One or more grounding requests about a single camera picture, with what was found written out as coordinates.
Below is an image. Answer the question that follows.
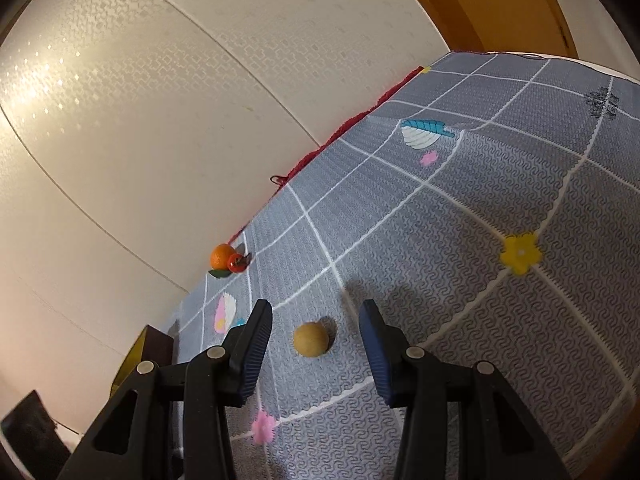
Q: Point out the gold metal tin tray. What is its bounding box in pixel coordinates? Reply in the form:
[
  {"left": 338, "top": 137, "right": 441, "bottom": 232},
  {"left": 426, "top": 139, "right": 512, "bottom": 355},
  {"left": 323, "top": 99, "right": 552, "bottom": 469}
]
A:
[{"left": 107, "top": 324, "right": 176, "bottom": 397}]

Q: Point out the tan round ball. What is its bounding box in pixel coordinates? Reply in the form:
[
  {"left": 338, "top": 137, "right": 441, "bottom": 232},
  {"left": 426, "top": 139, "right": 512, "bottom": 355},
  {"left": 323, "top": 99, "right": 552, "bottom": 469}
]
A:
[{"left": 293, "top": 322, "right": 331, "bottom": 359}]

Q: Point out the wooden door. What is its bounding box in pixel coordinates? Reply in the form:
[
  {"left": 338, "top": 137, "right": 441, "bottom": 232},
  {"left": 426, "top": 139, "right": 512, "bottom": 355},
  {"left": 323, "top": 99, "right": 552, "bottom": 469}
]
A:
[{"left": 384, "top": 0, "right": 581, "bottom": 59}]

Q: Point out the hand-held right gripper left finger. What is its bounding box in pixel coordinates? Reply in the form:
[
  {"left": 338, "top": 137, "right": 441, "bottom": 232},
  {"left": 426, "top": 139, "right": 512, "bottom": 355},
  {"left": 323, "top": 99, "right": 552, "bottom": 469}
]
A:
[{"left": 55, "top": 299, "right": 274, "bottom": 480}]

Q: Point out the orange with green leaf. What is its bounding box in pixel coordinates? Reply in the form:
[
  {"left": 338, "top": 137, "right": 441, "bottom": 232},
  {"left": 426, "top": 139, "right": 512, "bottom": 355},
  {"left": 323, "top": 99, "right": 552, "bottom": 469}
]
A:
[{"left": 208, "top": 243, "right": 237, "bottom": 279}]

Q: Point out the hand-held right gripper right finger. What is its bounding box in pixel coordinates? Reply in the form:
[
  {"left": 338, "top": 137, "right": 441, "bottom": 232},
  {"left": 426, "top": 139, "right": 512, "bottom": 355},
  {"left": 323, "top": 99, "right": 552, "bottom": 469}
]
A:
[{"left": 358, "top": 299, "right": 571, "bottom": 480}]

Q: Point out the grey checked printed blanket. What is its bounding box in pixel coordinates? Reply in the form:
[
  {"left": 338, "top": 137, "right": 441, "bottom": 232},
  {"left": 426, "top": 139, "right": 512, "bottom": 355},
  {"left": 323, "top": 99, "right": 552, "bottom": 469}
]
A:
[{"left": 170, "top": 50, "right": 640, "bottom": 480}]

